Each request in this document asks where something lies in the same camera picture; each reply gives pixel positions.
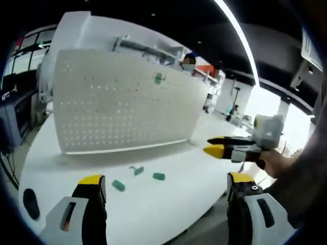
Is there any person's right hand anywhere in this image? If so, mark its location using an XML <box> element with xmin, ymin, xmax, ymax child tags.
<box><xmin>262</xmin><ymin>149</ymin><xmax>297</xmax><ymax>179</ymax></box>

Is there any black electric scooter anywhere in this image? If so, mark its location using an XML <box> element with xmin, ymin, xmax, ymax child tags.
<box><xmin>225</xmin><ymin>86</ymin><xmax>243</xmax><ymax>123</ymax></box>

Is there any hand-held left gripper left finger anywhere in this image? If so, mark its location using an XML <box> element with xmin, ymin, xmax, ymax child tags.
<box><xmin>38</xmin><ymin>174</ymin><xmax>108</xmax><ymax>245</ymax></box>

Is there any white ceiling air unit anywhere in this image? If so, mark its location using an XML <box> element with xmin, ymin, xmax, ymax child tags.
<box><xmin>301</xmin><ymin>27</ymin><xmax>324</xmax><ymax>66</ymax></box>

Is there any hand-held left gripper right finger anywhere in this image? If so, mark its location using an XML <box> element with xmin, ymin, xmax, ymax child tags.
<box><xmin>226</xmin><ymin>172</ymin><xmax>298</xmax><ymax>245</ymax></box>

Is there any black computer mouse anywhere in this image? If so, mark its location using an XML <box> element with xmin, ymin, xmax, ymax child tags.
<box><xmin>22</xmin><ymin>188</ymin><xmax>41</xmax><ymax>222</ymax></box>

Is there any grey equipment cabinet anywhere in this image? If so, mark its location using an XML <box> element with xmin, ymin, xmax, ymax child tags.
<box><xmin>0</xmin><ymin>90</ymin><xmax>39</xmax><ymax>148</ymax></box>

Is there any white perforated mounting plate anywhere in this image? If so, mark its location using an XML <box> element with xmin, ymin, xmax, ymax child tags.
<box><xmin>52</xmin><ymin>48</ymin><xmax>209</xmax><ymax>156</ymax></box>

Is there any grey metal wall shelf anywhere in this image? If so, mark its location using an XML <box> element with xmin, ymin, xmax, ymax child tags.
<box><xmin>113</xmin><ymin>35</ymin><xmax>186</xmax><ymax>66</ymax></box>

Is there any long ceiling light strip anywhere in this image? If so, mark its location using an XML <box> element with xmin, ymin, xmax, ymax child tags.
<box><xmin>214</xmin><ymin>0</ymin><xmax>261</xmax><ymax>86</ymax></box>

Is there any white goods shelf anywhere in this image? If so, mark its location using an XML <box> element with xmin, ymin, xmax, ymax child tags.
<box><xmin>201</xmin><ymin>68</ymin><xmax>227</xmax><ymax>114</ymax></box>

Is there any orange signboard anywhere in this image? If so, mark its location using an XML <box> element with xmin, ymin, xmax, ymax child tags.
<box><xmin>192</xmin><ymin>63</ymin><xmax>215</xmax><ymax>77</ymax></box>

